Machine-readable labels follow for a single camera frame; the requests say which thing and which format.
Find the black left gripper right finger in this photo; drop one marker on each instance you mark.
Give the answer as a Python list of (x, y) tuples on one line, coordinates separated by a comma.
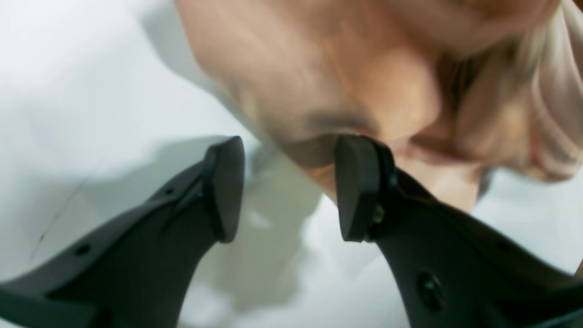
[(452, 270)]

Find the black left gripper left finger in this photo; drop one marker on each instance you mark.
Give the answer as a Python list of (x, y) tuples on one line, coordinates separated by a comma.
[(134, 271)]

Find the peach pink T-shirt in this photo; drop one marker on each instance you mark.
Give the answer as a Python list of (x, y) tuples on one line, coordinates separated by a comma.
[(455, 88)]

